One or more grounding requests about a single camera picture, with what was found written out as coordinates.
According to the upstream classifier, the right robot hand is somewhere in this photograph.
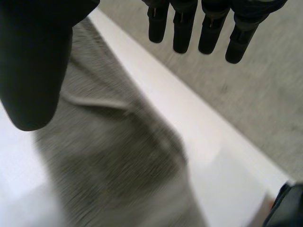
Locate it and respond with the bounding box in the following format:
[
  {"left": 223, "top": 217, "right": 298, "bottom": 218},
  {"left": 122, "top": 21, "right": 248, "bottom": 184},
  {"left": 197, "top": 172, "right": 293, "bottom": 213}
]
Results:
[{"left": 0, "top": 0, "right": 288, "bottom": 132}]

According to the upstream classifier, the grey towel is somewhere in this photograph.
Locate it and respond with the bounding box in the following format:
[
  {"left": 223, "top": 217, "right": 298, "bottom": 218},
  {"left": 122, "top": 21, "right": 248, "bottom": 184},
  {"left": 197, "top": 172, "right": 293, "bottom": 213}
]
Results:
[{"left": 35, "top": 17, "right": 209, "bottom": 227}]

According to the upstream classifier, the dark blue cloth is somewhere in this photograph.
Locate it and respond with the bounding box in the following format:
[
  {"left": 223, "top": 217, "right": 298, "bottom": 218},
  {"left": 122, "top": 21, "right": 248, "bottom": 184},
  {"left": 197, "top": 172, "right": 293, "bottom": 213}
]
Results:
[{"left": 264, "top": 182, "right": 303, "bottom": 227}]

